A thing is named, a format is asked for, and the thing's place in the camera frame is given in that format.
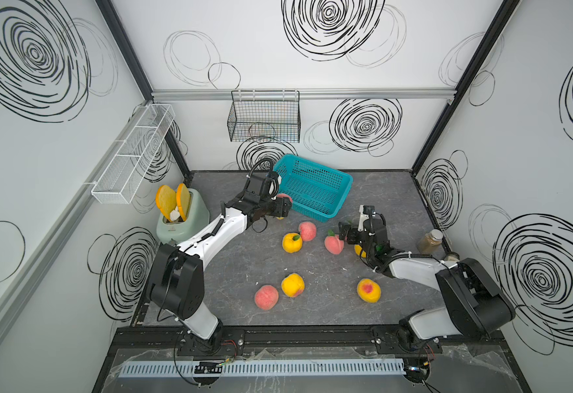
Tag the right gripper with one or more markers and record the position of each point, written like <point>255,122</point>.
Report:
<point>344,229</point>

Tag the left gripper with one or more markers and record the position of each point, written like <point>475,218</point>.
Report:
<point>281,207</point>

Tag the pink peach with leaf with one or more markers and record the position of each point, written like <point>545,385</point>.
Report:
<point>334,243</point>

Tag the teal plastic basket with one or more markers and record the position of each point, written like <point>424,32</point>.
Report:
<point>317,191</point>

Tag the yellow peach red spot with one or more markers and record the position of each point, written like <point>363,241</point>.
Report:
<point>369,291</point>

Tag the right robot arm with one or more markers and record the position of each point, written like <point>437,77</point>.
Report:
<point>474,305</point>

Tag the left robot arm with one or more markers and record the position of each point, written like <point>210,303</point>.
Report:
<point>176,282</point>

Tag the yellow peach right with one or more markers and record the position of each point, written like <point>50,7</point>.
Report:
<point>359,250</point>

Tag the yellow peach with leaf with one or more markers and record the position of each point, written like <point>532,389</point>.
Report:
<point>292,243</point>

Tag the yellow peach front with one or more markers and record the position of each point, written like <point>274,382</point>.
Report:
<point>293,285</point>

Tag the mint green toaster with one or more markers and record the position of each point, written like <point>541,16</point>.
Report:
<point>198,218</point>

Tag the small brown glass bottle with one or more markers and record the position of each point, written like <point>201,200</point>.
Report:
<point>430,242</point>

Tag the pink peach front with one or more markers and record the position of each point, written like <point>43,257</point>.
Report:
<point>266,297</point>

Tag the yellow toast slice right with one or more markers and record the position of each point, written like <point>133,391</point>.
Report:
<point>183,201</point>

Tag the yellow toast slice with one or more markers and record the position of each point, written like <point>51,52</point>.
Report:
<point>183,201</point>
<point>166,201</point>

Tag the yellow toast slice left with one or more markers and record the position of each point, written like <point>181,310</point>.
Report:
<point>166,201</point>

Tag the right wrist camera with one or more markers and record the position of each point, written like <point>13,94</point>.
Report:
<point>366,212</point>

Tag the black wire wall basket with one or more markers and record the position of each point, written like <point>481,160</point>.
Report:
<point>265,114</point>

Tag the white slotted cable duct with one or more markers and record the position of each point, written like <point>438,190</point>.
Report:
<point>262,368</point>

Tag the white wire wall shelf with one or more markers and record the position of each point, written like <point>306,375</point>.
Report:
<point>123,176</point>

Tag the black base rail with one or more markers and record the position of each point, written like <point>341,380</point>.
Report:
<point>244,341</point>

